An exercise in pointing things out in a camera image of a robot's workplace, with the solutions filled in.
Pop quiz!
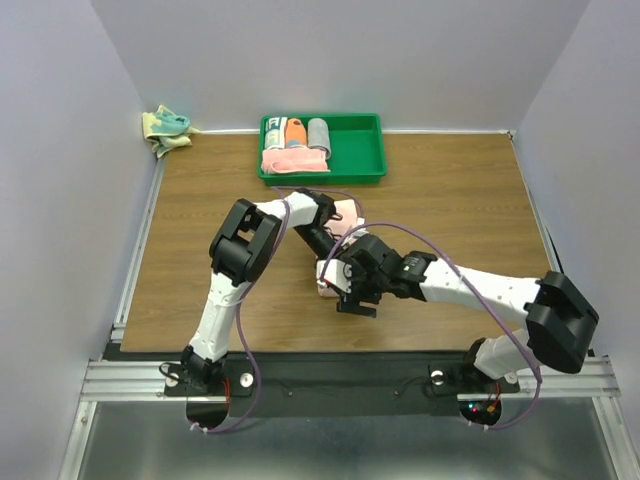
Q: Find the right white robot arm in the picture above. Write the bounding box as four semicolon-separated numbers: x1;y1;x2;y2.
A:
316;234;599;390

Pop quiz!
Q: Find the grey rolled towel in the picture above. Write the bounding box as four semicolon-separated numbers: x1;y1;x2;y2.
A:
307;117;331;159

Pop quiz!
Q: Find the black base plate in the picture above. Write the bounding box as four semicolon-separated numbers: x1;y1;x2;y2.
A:
159;351;519;431

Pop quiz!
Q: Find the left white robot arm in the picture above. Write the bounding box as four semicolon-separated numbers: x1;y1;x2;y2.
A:
180;188;338;394

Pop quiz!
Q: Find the aluminium frame rail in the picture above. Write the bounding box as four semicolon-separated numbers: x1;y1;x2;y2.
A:
63;134;616;479

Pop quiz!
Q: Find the orange rolled towel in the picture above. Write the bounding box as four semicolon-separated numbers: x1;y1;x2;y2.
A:
285;118;308;148

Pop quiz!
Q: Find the pink rolled towel in tray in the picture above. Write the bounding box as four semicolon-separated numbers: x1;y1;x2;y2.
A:
261;147;330;175

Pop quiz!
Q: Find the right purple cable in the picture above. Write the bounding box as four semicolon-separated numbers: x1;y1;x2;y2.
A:
319;222;544;431

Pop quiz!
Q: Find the white green rolled towel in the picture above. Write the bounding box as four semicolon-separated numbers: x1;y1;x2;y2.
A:
263;116;288;150

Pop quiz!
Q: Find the purple cable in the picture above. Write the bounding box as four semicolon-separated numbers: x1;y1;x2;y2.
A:
319;222;544;431
189;185;366;435

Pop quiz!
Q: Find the pink towel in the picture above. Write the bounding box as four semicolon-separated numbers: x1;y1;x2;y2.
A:
261;147;330;175
316;200;364;298

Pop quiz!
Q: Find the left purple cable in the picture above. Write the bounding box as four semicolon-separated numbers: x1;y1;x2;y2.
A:
189;185;366;435

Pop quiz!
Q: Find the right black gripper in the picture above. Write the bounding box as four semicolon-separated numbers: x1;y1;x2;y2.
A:
337;254;388;315

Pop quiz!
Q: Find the green plastic tray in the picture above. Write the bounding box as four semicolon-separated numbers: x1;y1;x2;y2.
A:
257;113;387;186

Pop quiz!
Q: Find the yellow green towel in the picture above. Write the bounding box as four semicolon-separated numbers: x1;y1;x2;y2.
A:
141;105;201;159

